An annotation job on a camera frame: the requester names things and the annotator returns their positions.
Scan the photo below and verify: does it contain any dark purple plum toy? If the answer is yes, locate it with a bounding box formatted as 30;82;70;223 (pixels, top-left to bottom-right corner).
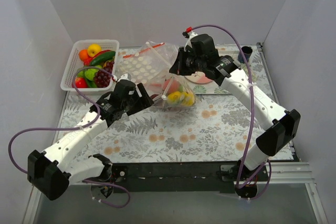
151;94;162;103

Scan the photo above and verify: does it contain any pink peach toy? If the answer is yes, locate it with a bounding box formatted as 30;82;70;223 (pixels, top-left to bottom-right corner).
163;79;181;95

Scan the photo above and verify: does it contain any dotted zip top bag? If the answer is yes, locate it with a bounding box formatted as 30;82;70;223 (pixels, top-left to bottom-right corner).
145;71;196;108

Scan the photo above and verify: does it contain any dotted zip bag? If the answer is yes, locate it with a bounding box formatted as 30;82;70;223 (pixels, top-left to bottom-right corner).
114;41;178;84
145;71;196;108

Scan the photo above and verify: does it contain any yellow lemon toy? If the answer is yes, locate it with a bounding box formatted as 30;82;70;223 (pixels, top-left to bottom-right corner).
166;91;185;105

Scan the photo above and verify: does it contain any green lime toy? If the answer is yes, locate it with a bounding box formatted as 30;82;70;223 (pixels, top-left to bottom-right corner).
84;68;99;81

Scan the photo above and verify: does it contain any red chili pepper toy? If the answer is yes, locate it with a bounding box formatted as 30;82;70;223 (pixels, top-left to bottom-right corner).
83;50;110;66

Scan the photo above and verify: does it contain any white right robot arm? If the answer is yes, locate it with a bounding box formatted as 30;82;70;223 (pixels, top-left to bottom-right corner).
169;31;301;181

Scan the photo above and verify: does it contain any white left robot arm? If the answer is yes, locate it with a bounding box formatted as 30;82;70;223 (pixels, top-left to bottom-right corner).
27;79;154;200

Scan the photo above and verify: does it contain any pink beige round plate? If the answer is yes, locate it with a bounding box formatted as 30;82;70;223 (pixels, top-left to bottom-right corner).
185;72;212;84

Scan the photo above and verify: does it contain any purple grape bunch toy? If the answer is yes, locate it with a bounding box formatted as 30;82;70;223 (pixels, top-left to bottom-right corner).
93;60;114;88

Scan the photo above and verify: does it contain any red apple toy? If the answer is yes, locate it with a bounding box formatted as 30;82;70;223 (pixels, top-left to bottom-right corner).
75;77;88;89

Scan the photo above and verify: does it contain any small green apple toy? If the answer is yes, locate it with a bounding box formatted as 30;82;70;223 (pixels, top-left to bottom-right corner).
76;70;85;78

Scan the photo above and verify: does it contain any floral serving tray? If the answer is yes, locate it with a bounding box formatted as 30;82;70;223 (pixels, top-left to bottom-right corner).
184;45;257;94

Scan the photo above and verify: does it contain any dark blue cup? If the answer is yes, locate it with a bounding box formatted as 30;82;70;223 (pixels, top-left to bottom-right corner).
237;46;253;63

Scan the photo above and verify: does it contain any green cucumber toy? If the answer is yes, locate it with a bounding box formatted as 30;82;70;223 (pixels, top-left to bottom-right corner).
89;50;116;66

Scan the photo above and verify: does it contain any white plastic fruit basket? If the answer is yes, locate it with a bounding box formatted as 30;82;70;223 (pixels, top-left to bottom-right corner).
60;39;119;92

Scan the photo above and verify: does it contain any small orange tangerine toy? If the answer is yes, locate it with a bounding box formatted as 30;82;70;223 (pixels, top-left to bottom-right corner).
79;49;90;61

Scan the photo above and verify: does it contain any floral tablecloth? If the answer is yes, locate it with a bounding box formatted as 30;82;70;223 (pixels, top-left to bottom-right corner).
51;45;295;164

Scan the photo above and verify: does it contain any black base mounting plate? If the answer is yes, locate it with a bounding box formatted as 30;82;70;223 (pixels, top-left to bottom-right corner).
81;161;271;200

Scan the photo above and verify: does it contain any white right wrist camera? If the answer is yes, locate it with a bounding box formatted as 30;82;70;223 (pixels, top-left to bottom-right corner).
182;27;198;51

